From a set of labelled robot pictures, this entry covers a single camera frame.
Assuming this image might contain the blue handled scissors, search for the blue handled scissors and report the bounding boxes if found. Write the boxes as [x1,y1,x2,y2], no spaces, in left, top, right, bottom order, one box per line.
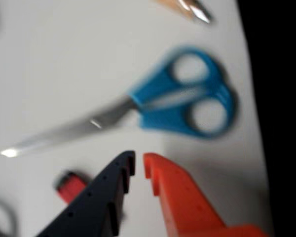
[0,45,239,158]

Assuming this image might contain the wooden pen with silver ends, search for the wooden pen with silver ends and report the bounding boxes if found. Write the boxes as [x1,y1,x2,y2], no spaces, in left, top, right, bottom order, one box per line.
[150,0,213,24]

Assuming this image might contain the red USB stick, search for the red USB stick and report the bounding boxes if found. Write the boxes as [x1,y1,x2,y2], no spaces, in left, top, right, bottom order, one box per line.
[53,170,93,204]

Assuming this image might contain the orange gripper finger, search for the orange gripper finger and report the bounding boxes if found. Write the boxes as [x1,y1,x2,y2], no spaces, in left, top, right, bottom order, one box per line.
[143,152,269,237]

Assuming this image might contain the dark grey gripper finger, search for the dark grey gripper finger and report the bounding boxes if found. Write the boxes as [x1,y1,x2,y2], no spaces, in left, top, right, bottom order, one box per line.
[36,150,136,237]

